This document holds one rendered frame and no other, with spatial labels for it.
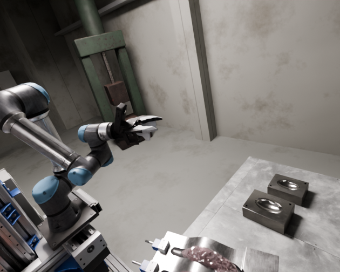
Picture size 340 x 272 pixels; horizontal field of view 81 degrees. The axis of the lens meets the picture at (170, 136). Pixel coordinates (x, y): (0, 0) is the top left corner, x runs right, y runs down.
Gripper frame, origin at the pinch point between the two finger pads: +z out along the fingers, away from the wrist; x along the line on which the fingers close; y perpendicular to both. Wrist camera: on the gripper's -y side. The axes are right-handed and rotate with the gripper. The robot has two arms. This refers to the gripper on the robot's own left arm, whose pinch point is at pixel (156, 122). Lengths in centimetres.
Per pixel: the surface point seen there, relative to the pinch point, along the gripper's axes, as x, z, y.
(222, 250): 18, 18, 55
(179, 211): -62, -40, 156
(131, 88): -261, -153, 82
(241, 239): 7, 26, 65
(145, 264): 27, -14, 56
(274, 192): -21, 44, 66
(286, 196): -18, 50, 65
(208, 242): 15, 12, 54
